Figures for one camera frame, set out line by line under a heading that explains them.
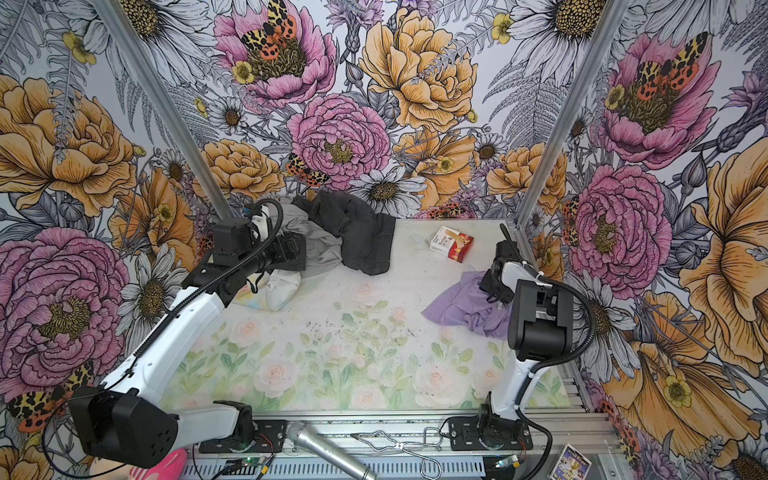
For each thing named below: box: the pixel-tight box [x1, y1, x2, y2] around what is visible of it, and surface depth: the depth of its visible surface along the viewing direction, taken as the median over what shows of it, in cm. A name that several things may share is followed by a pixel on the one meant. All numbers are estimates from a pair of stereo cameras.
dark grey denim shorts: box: [292, 190, 397, 275], surface depth 109 cm
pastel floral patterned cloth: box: [233, 268, 302, 312], surface depth 103 cm
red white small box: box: [430, 225, 474, 263], surface depth 113 cm
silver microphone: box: [286, 421, 378, 480], surface depth 72 cm
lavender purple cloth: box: [422, 271, 512, 340], surface depth 96 cm
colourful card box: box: [547, 442, 592, 480], surface depth 71 cm
